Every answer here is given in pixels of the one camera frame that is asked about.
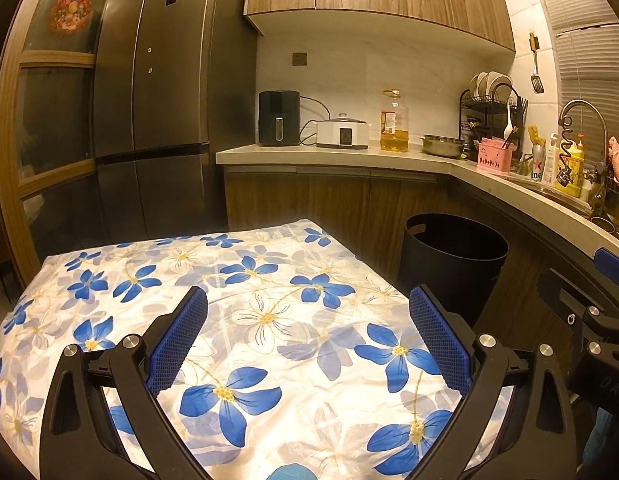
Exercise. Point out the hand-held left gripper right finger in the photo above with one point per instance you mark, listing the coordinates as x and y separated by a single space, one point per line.
439 340

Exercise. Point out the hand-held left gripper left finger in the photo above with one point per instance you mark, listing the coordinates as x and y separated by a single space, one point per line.
179 340

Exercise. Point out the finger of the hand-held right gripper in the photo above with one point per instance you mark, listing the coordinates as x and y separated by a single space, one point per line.
562 292
612 260

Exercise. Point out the black trash bin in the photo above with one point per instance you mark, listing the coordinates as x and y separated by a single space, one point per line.
439 270

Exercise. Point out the person's right forearm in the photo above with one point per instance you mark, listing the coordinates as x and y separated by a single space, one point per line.
605 435

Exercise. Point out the yellow detergent bottle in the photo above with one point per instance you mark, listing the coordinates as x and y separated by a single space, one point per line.
574 170

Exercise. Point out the blue floral tablecloth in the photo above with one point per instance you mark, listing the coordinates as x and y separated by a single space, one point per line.
289 320

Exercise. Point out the white bottle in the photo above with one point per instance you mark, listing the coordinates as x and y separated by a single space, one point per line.
550 160

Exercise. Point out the silver drink can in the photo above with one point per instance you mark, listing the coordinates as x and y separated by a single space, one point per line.
538 167

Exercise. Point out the yellow scrubber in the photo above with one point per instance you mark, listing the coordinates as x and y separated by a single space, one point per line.
536 135

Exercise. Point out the pink utensil holder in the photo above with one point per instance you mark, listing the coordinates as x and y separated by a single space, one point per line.
494 160

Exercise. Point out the steel faucet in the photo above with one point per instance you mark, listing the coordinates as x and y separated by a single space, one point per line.
582 103

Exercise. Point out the white spoon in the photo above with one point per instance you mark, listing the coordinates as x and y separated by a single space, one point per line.
508 130

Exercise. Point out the wooden kitchen counter cabinet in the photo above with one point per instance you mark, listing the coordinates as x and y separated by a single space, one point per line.
299 195

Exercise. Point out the steel basin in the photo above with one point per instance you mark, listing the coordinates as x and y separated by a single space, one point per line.
442 146

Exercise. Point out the hanging slotted spatula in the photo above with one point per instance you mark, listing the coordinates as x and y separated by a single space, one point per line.
538 85

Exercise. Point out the window blinds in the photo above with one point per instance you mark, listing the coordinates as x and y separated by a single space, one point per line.
589 60

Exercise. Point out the black dish rack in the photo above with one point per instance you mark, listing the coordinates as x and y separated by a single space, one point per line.
472 110

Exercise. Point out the white plate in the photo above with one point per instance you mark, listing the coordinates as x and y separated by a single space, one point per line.
477 85
497 82

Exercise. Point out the cooking oil bottle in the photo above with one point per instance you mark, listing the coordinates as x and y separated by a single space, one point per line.
394 130

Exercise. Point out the white electric cooker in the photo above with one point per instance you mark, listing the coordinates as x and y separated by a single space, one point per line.
342 135

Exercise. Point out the black air fryer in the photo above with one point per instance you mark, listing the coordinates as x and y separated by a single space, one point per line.
278 115

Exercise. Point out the dark steel refrigerator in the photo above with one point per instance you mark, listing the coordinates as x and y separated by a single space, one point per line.
164 85

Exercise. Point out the wooden glass door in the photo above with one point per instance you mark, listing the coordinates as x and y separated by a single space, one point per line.
9 110

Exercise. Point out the red flower sticker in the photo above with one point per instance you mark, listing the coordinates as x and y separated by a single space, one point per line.
71 12

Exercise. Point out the dark wall socket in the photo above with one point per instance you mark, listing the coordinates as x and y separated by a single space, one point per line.
300 59

